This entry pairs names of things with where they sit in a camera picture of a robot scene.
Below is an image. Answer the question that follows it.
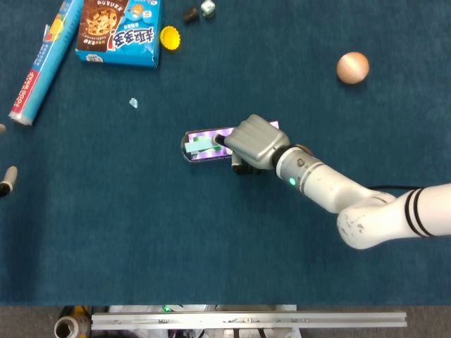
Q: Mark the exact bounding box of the white plastic bag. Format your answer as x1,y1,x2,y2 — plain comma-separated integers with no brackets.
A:
108,304,212,313

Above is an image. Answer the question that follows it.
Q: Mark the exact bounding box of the blue foil roll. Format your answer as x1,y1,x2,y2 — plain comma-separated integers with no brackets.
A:
8,0,84,127

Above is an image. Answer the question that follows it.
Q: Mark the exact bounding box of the purple toothpaste box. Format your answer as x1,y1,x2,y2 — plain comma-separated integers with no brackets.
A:
180,120,280,164

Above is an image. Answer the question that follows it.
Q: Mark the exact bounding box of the dark brown stopper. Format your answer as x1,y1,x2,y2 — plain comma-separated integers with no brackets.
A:
182,6,200,24

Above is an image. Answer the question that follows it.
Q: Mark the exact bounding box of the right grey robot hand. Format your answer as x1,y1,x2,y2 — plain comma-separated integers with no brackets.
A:
211,113,291,176

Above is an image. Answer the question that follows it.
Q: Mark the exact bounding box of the blue cookie box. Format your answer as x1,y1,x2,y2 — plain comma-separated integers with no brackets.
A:
75,0,166,68

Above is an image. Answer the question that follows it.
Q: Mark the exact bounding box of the yellow bottle cap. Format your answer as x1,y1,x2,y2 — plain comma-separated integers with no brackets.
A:
159,25,181,53

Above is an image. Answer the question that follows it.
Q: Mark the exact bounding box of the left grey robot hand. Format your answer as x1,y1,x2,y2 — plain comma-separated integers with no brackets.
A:
0,123,18,199

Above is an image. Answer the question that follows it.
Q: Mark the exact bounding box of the aluminium profile rail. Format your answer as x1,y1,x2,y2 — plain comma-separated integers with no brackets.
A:
91,311,408,331

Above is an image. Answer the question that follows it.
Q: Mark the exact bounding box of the brown tape roll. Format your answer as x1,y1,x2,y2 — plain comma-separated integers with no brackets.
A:
54,315,92,338

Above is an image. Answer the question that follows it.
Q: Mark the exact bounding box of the tan wooden ball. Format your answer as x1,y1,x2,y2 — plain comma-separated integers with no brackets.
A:
335,51,371,85

